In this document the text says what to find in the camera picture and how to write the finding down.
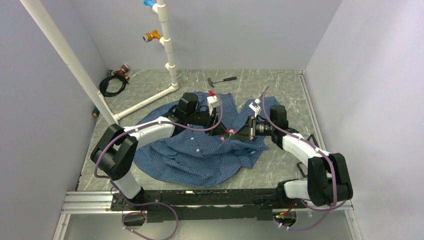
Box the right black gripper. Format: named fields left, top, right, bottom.
left=231, top=115, right=275, bottom=141

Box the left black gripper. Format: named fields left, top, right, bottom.
left=186, top=105, right=228, bottom=137

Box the pink flower brooch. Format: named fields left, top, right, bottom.
left=220, top=129, right=237, bottom=142

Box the blue checkered shirt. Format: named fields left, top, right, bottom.
left=134, top=91, right=279, bottom=188

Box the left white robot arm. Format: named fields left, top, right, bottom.
left=90, top=92, right=225, bottom=210

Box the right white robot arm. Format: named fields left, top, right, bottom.
left=231, top=104, right=353, bottom=208

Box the green orange screwdriver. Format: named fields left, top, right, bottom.
left=92, top=107, right=100, bottom=117

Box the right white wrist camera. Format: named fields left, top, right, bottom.
left=248, top=98, right=261, bottom=118

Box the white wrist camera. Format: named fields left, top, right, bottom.
left=206, top=95, right=221, bottom=116
left=248, top=98, right=261, bottom=118

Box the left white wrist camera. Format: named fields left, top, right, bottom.
left=206, top=95, right=221, bottom=116

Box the black handled hammer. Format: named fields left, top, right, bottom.
left=207, top=76, right=238, bottom=88

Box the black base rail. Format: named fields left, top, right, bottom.
left=110, top=188, right=309, bottom=223

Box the white PVC pipe frame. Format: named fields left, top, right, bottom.
left=21, top=0, right=179, bottom=125

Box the orange hose nozzle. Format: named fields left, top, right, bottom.
left=142, top=29, right=162, bottom=43

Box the coiled black hose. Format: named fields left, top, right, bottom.
left=98, top=74, right=128, bottom=98

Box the blue hose nozzle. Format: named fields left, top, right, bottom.
left=143, top=0, right=155, bottom=8

